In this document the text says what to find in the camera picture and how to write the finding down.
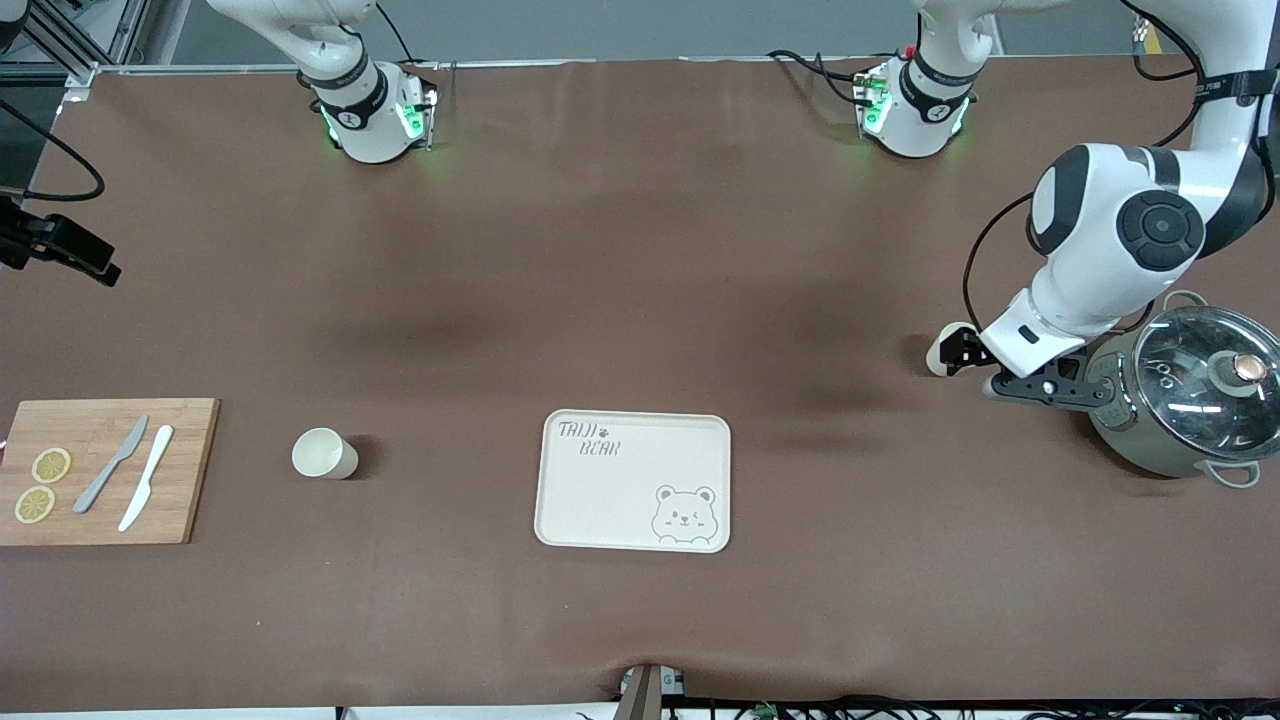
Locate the white plastic cup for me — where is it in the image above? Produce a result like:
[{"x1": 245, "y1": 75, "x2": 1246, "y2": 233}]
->
[
  {"x1": 291, "y1": 427, "x2": 360, "y2": 482},
  {"x1": 926, "y1": 321, "x2": 977, "y2": 378}
]

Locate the beige bear print tray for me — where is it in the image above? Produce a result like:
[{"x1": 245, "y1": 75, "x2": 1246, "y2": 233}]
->
[{"x1": 533, "y1": 408, "x2": 733, "y2": 555}]

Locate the grey-green electric cooking pot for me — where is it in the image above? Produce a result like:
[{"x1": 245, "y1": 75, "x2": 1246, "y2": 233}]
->
[{"x1": 1083, "y1": 290, "x2": 1263, "y2": 491}]

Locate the glass pot lid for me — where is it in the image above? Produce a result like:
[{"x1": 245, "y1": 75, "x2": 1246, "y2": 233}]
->
[{"x1": 1133, "y1": 305, "x2": 1280, "y2": 463}]

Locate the grey plastic knife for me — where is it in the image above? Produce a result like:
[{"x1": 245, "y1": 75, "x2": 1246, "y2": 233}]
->
[{"x1": 72, "y1": 414, "x2": 150, "y2": 516}]

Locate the white plastic knife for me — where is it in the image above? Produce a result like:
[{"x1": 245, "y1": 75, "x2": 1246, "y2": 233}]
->
[{"x1": 117, "y1": 424, "x2": 175, "y2": 533}]

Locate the bamboo cutting board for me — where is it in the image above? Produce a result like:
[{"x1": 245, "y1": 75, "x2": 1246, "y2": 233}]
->
[{"x1": 0, "y1": 398, "x2": 221, "y2": 547}]

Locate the brown table mat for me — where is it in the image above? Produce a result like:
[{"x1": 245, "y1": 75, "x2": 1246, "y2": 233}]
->
[{"x1": 0, "y1": 55, "x2": 1280, "y2": 713}]

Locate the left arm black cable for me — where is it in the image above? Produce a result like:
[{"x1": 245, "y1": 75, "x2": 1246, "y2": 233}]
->
[{"x1": 962, "y1": 0, "x2": 1251, "y2": 341}]

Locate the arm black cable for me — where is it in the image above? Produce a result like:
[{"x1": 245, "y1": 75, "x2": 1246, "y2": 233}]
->
[
  {"x1": 962, "y1": 0, "x2": 1251, "y2": 341},
  {"x1": 0, "y1": 98, "x2": 107, "y2": 202}
]

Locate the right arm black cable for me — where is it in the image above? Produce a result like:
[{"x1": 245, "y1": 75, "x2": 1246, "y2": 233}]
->
[{"x1": 0, "y1": 98, "x2": 107, "y2": 202}]

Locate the aluminium frame profile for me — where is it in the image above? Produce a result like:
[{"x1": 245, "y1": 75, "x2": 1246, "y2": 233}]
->
[{"x1": 0, "y1": 0, "x2": 151, "y2": 101}]

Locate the black base cable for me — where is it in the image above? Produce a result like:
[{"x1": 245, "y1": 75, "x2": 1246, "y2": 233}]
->
[
  {"x1": 766, "y1": 46, "x2": 873, "y2": 109},
  {"x1": 375, "y1": 0, "x2": 416, "y2": 63}
]

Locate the metal camera pole bracket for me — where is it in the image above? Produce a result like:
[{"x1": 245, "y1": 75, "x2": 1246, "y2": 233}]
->
[{"x1": 615, "y1": 663, "x2": 691, "y2": 720}]

